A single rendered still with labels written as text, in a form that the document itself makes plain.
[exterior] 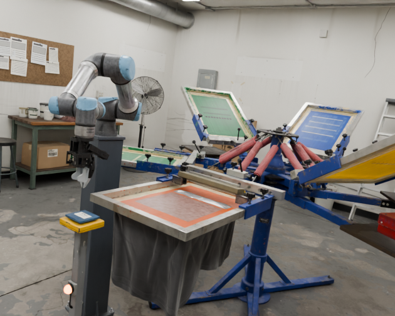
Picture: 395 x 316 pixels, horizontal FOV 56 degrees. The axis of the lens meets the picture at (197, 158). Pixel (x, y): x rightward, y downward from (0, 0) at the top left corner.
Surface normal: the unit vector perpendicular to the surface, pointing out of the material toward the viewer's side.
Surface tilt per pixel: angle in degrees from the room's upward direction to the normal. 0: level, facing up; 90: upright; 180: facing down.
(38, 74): 90
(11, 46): 88
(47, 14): 90
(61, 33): 90
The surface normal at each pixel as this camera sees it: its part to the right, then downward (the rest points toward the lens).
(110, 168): 0.68, 0.22
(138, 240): -0.56, 0.12
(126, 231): -0.77, 0.12
